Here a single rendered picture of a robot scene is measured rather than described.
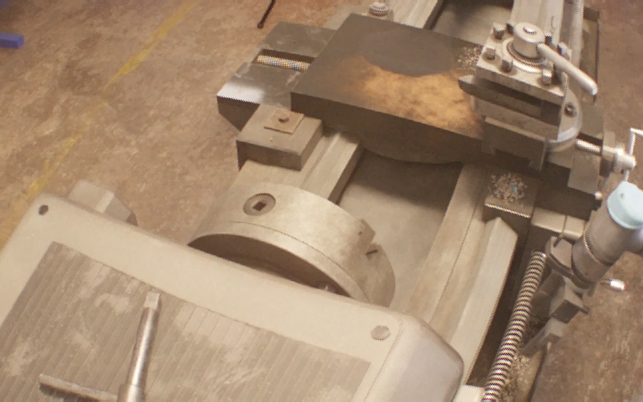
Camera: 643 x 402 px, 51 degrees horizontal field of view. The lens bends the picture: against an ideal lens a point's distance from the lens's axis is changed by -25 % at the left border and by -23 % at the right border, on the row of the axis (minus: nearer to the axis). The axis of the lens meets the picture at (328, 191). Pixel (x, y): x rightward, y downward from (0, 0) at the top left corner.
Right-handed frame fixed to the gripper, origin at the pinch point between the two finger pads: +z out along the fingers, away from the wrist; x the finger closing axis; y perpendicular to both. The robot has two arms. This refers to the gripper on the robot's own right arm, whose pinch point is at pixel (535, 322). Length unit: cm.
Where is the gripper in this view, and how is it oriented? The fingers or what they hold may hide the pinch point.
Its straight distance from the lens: 141.3
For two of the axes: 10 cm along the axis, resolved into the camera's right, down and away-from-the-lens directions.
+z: -4.0, 6.6, 6.4
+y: 8.9, 4.6, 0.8
